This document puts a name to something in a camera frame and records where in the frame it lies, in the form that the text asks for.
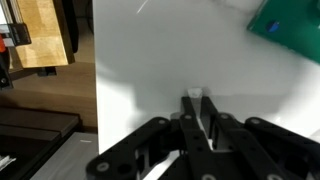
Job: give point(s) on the green container lid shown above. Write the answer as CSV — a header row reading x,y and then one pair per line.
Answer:
x,y
294,24

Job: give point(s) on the small white object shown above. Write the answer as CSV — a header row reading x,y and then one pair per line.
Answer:
x,y
195,92

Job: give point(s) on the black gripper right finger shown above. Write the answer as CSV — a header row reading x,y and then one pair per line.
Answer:
x,y
268,151

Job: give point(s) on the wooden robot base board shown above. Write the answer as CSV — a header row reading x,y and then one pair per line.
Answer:
x,y
50,40

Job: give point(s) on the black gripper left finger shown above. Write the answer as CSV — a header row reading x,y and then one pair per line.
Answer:
x,y
137,154

